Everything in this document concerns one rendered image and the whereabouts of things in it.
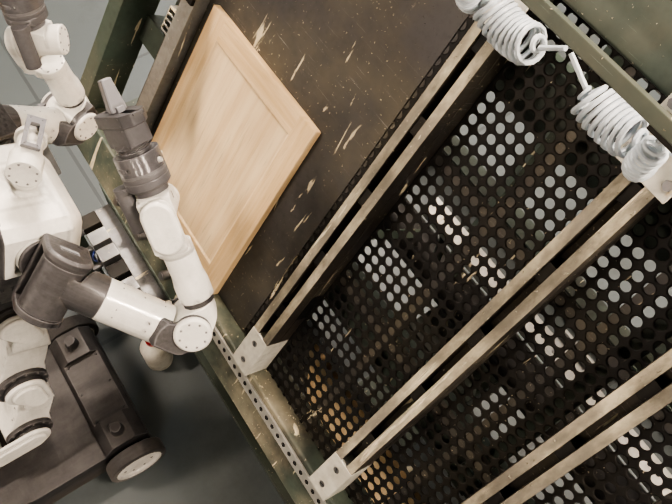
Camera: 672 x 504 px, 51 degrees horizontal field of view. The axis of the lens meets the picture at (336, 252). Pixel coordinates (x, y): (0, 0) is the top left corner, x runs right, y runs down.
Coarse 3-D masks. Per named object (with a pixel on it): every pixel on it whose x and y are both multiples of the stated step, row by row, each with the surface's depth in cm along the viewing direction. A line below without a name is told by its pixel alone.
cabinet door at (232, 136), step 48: (240, 48) 163; (192, 96) 178; (240, 96) 166; (288, 96) 156; (192, 144) 181; (240, 144) 168; (288, 144) 157; (192, 192) 184; (240, 192) 171; (192, 240) 187; (240, 240) 173
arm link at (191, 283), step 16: (192, 256) 141; (176, 272) 141; (192, 272) 142; (176, 288) 143; (192, 288) 142; (208, 288) 145; (176, 304) 150; (192, 304) 144; (208, 304) 145; (176, 320) 144; (208, 320) 146
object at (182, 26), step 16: (208, 0) 170; (176, 16) 174; (192, 16) 171; (176, 32) 175; (192, 32) 175; (160, 48) 180; (176, 48) 176; (160, 64) 181; (176, 64) 181; (160, 80) 182; (144, 96) 188; (160, 96) 186
